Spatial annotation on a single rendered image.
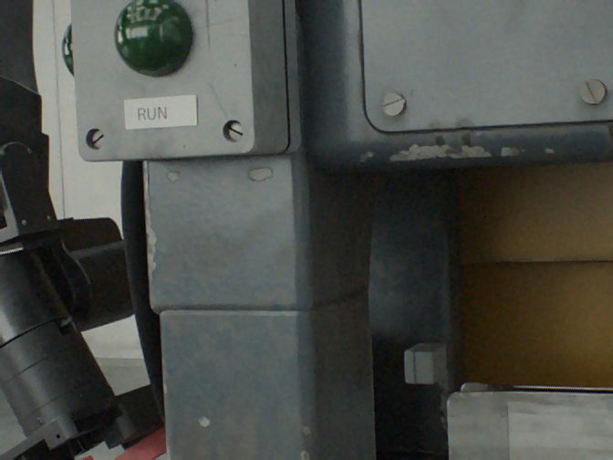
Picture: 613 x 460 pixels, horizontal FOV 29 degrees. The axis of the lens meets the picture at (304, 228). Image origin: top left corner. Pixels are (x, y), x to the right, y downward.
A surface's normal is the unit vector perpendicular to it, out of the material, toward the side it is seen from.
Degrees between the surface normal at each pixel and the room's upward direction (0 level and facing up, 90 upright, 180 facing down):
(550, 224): 90
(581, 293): 90
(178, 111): 90
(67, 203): 90
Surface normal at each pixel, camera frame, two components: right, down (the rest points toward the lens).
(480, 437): -0.12, 0.06
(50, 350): 0.38, -0.38
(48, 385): 0.01, -0.19
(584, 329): -0.37, 0.07
